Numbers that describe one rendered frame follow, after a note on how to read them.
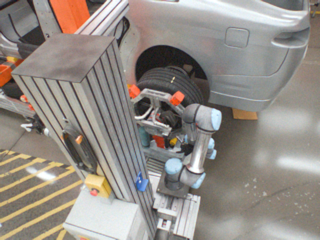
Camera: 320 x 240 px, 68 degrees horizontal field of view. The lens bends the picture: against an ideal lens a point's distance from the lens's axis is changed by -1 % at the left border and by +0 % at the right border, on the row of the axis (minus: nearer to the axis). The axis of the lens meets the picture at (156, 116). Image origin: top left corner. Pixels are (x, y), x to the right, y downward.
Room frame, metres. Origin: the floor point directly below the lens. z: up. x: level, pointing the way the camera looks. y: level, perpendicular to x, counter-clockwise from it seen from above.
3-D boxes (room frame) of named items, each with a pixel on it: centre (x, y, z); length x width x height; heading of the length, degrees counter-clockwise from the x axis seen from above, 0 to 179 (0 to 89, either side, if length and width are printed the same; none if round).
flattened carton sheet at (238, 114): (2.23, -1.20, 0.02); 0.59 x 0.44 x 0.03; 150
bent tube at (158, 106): (1.32, -0.05, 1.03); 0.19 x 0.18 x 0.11; 150
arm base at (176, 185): (0.84, -0.07, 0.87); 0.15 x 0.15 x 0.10
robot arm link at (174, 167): (0.83, -0.07, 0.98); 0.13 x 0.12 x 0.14; 54
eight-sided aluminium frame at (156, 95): (1.48, -0.02, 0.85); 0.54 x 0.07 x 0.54; 60
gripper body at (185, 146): (1.09, -0.22, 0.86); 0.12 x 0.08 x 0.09; 60
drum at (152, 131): (1.41, 0.01, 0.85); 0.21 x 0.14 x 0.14; 150
